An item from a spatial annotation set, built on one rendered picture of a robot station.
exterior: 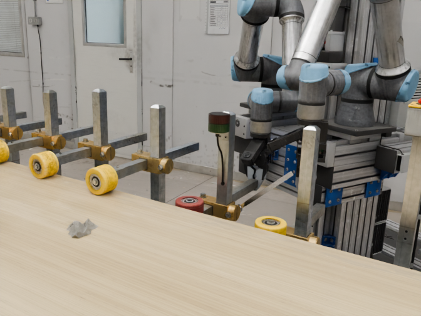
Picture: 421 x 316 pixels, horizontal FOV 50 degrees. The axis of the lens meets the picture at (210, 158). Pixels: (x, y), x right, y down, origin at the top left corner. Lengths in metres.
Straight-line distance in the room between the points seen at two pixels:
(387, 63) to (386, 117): 0.57
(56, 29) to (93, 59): 0.59
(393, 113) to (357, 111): 0.45
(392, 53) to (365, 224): 0.94
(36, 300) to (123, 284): 0.15
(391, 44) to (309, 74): 0.44
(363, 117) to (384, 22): 0.37
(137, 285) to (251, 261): 0.25
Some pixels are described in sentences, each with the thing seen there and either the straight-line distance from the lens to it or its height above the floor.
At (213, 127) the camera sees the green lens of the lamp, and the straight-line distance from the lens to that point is 1.24.
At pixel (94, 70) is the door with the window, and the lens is 5.15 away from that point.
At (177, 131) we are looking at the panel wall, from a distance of 4.59.
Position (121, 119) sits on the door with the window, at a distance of 4.99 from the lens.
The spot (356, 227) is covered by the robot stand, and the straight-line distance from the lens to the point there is 2.26.
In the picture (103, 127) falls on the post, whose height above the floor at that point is 1.04.
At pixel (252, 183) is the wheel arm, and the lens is 1.59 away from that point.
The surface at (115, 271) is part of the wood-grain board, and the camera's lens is 0.95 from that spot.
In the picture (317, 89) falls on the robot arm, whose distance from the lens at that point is 1.27.
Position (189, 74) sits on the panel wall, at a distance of 4.43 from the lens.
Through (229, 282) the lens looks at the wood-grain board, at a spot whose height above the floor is 0.90.
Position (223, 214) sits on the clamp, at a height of 0.84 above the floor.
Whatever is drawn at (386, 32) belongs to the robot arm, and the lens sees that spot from 1.62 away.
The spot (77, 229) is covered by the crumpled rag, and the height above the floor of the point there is 0.91.
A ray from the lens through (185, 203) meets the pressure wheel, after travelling 1.26.
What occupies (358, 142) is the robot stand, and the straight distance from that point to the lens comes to 1.79.
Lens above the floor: 1.36
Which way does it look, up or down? 15 degrees down
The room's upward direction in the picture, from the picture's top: 2 degrees clockwise
